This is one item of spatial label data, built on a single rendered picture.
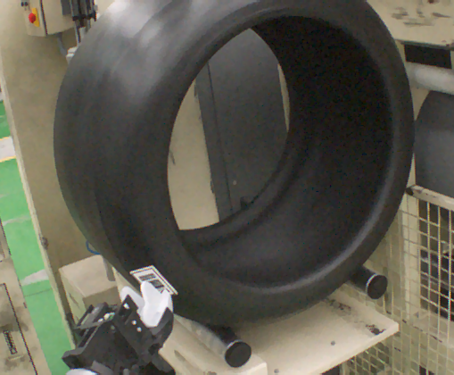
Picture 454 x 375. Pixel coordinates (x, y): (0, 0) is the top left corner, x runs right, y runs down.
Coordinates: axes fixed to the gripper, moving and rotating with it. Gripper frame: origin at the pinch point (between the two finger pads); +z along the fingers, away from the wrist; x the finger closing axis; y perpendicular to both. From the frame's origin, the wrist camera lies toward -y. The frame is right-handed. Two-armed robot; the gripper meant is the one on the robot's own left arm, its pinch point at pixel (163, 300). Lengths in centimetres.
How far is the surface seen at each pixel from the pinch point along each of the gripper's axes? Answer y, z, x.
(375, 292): -24.8, 24.9, -17.1
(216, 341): -13.3, 6.3, 1.9
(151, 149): 19.0, 4.1, -9.0
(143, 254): 7.5, 0.4, -1.4
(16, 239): -49, 201, 252
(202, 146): 4.6, 44.3, 9.0
